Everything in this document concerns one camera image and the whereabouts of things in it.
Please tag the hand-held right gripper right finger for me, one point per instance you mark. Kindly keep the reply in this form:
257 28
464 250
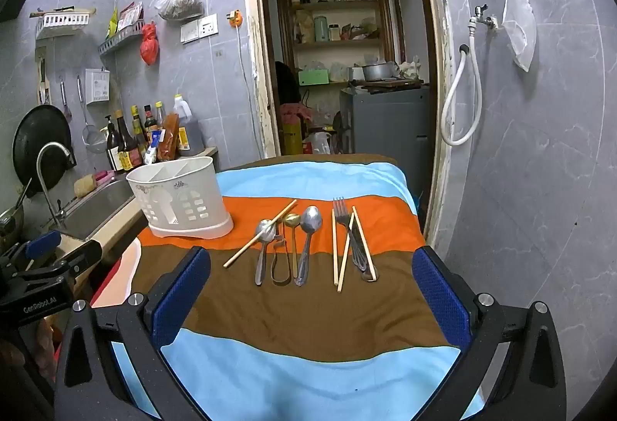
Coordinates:
441 300

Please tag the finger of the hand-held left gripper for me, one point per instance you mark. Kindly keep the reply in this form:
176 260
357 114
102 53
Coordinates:
82 254
43 242

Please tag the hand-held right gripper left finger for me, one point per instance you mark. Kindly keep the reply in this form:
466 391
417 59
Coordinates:
185 290

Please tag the small steel spoon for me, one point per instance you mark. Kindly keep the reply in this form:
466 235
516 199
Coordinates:
261 264

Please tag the white plastic utensil holder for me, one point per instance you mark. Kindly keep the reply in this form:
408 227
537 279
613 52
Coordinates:
178 204

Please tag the steel tongs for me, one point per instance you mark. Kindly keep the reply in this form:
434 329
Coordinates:
280 283

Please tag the gold spoon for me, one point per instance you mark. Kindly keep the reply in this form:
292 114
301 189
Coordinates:
291 221

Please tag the large steel spoon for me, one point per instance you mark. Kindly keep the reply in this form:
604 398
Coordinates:
311 219

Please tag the chrome faucet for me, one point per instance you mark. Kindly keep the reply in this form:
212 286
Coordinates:
47 194

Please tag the steel sink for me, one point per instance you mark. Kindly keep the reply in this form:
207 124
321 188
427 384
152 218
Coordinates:
103 199

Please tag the tan loofah sponge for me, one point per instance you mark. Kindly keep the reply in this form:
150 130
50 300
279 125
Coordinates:
86 185

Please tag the pink brush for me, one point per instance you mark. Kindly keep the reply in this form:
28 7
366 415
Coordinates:
103 176

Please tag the black wok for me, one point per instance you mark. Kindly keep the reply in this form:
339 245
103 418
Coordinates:
41 136

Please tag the striped blanket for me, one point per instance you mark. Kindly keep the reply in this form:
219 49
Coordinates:
289 315

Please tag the brown pump bottle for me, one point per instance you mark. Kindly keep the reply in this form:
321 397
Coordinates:
113 151

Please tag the dark soy sauce bottle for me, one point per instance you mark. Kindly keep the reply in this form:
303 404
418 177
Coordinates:
126 151

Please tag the metal strainer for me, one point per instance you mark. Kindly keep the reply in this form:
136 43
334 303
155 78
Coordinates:
91 136

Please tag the blue white packet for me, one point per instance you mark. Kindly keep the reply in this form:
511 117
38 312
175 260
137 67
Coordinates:
152 151

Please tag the yellow capped sauce bottle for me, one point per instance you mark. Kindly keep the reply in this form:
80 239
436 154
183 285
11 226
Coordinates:
139 131

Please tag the red spice packet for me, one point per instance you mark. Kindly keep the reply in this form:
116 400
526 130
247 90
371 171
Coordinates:
167 136

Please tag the red capped sauce bottle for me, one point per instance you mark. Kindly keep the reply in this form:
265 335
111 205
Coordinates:
150 119

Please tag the large oil jug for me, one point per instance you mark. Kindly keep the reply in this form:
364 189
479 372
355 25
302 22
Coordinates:
190 134

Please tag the wooden spatula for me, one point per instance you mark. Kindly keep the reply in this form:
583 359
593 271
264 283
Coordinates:
43 83

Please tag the clear capped bottle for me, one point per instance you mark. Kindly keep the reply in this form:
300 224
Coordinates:
160 111

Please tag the yellow container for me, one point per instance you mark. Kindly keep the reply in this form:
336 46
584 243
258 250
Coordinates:
291 139

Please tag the grey fridge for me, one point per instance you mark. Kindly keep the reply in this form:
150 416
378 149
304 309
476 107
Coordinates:
385 122

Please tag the clear plastic jug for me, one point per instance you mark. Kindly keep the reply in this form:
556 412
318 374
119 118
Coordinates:
318 143

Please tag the pink cloth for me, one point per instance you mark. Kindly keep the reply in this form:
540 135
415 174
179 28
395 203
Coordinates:
296 113

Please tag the red plastic bag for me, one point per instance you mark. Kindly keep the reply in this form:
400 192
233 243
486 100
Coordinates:
149 44

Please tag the yellow packet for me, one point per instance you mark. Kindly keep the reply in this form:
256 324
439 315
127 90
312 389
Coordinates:
112 23

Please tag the black bag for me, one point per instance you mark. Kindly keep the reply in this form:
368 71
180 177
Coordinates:
287 83

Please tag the kitchen knife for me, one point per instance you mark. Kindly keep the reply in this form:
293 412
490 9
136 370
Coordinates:
62 9

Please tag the aluminium pot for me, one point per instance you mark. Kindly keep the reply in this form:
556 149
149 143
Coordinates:
378 71

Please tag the red white packets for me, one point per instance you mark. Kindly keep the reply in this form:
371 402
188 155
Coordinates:
130 16

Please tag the green box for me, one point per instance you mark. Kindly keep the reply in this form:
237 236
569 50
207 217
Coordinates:
313 77

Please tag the orange plug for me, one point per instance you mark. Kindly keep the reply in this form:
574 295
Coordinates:
235 18

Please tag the white mesh bag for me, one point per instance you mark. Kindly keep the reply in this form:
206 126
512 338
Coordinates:
519 25

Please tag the small jar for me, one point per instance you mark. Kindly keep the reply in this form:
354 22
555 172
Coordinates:
334 32

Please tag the wooden shelf cabinet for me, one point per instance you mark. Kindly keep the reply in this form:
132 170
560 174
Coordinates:
282 16

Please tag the mint green flask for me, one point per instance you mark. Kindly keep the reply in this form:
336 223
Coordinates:
321 29

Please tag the white wall box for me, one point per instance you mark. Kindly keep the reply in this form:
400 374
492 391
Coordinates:
98 86

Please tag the metal wall shelf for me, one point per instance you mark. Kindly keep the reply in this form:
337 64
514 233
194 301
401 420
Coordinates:
120 40

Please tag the white wall basket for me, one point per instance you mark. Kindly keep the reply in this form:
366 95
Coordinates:
62 23

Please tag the door frame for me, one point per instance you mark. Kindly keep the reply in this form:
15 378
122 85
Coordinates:
253 64

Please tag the white wall switch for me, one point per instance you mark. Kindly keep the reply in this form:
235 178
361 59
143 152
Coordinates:
190 32

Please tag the white wall socket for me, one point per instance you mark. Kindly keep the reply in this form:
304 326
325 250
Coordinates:
208 25

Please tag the metal wall tap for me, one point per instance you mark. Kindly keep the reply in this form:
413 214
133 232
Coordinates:
484 18

